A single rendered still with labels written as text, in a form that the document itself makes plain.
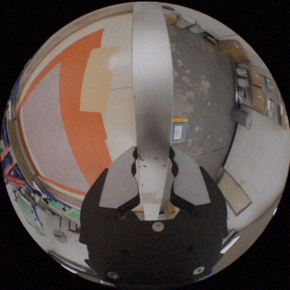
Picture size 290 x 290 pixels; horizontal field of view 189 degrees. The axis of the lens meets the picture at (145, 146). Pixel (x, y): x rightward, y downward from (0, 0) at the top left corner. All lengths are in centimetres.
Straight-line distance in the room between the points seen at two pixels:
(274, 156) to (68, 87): 335
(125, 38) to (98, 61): 5
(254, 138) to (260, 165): 79
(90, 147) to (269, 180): 351
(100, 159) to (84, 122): 7
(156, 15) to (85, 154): 25
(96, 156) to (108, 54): 17
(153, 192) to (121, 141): 10
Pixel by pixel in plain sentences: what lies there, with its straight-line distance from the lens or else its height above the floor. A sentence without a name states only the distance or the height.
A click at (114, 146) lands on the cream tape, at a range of 16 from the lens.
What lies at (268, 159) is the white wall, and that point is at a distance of 326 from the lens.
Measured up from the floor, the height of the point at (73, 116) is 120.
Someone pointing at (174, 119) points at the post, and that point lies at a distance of 49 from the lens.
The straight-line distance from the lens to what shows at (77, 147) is 20.
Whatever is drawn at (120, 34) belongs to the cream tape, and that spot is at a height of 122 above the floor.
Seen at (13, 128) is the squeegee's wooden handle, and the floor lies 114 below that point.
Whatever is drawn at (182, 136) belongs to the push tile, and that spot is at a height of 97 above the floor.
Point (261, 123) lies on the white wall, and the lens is 318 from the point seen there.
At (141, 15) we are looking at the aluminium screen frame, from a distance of 15.
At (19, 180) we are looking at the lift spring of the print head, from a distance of 120.
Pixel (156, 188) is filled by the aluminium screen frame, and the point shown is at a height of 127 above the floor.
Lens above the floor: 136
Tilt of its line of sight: 57 degrees down
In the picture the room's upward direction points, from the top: 154 degrees clockwise
